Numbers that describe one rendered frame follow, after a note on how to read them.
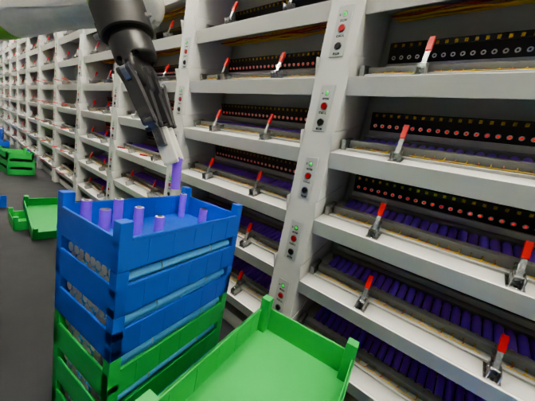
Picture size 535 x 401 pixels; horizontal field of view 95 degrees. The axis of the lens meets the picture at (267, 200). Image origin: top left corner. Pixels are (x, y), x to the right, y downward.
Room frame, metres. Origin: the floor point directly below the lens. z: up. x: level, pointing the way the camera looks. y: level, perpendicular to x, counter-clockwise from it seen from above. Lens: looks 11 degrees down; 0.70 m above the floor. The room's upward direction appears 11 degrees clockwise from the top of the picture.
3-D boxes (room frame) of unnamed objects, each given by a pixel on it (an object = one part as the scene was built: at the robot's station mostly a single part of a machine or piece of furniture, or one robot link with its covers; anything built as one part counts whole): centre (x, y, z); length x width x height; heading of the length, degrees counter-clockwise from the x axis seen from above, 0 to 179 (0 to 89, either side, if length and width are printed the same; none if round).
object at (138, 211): (0.46, 0.24, 0.52); 0.02 x 0.02 x 0.06
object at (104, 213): (0.40, 0.27, 0.52); 0.02 x 0.02 x 0.06
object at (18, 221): (1.44, 1.35, 0.04); 0.30 x 0.20 x 0.08; 144
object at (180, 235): (0.51, 0.22, 0.52); 0.30 x 0.20 x 0.08; 152
